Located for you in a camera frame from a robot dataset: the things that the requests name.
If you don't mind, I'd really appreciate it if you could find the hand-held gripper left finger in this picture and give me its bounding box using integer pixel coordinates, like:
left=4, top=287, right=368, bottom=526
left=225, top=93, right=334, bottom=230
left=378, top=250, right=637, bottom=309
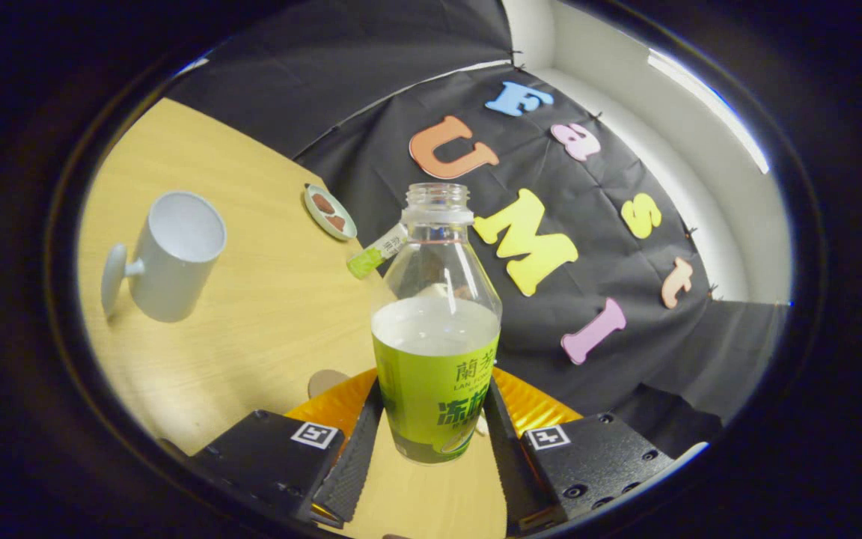
left=192, top=367, right=385, bottom=529

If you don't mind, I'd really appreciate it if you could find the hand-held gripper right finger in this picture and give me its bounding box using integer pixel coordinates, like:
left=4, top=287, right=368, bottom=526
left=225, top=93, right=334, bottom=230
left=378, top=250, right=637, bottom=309
left=482, top=365, right=677, bottom=536

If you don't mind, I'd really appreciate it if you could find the round brown coaster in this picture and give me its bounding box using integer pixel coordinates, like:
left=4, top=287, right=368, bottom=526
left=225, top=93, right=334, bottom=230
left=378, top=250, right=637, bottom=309
left=307, top=368, right=351, bottom=399

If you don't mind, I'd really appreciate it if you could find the green label juice bottle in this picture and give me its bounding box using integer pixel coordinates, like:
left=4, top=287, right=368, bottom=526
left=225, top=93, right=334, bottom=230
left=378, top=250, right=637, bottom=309
left=370, top=182, right=503, bottom=466

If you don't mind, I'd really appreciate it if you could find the white cup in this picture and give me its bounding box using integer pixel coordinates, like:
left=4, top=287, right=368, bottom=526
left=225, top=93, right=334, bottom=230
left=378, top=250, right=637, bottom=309
left=100, top=190, right=227, bottom=324

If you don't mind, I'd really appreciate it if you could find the small capped green bottle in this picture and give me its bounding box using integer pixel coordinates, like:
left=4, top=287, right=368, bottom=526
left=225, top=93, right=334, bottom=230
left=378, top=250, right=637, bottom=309
left=346, top=223, right=408, bottom=280

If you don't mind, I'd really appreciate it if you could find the wooden table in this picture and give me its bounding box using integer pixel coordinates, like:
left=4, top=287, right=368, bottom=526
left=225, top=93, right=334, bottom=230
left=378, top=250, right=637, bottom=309
left=76, top=97, right=510, bottom=539

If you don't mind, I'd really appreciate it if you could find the black backdrop cloth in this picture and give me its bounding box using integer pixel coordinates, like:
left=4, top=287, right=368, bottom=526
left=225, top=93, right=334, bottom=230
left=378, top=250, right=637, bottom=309
left=165, top=0, right=791, bottom=457

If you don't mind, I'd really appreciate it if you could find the pale green plate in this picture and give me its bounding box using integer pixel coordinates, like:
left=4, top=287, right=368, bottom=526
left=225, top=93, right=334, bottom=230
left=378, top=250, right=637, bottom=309
left=304, top=183, right=358, bottom=242

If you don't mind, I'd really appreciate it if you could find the ceiling light panel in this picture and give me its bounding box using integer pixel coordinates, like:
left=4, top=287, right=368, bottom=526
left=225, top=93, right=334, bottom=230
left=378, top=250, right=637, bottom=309
left=648, top=49, right=770, bottom=174

